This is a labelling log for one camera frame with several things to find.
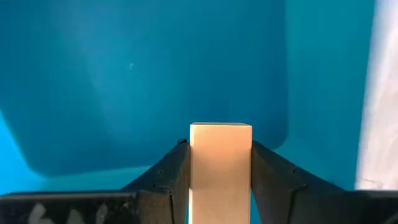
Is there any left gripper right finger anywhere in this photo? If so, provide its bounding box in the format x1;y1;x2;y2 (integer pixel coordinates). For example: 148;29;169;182
251;140;398;224

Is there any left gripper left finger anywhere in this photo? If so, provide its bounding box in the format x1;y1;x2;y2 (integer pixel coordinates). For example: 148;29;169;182
0;139;191;224

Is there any blue plastic bin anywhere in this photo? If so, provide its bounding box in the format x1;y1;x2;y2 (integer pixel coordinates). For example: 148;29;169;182
0;0;377;224

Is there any natural wood rectangular block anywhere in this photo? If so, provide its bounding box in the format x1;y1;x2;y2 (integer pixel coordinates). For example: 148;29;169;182
188;122;253;224

